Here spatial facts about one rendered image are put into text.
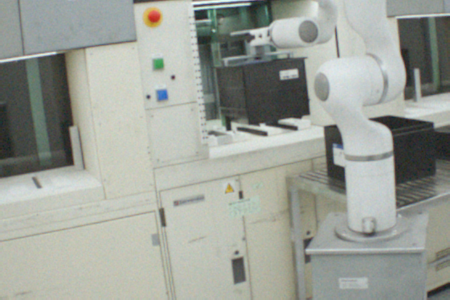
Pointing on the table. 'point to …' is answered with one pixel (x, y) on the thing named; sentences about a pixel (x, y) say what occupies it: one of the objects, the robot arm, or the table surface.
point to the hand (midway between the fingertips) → (255, 37)
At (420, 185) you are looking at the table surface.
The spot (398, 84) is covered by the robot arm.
